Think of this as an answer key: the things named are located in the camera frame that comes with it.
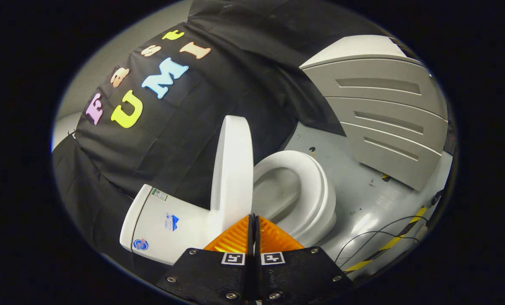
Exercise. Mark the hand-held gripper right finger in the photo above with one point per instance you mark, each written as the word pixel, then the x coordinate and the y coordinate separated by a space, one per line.
pixel 299 275

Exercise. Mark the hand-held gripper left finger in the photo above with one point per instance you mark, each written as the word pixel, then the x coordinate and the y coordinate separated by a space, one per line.
pixel 210 275

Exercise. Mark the white toilet tank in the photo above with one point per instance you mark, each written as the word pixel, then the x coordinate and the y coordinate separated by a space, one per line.
pixel 159 224

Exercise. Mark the white toilet bowl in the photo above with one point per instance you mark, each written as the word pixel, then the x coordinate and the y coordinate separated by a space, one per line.
pixel 315 190

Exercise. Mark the yellow black floor tape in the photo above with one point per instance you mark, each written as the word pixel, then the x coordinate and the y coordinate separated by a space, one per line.
pixel 387 245

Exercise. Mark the black backdrop cloth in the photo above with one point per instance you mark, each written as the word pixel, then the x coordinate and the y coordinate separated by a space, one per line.
pixel 184 140

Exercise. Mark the white drawer cabinet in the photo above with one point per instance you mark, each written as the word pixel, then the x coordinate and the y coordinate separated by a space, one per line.
pixel 383 110

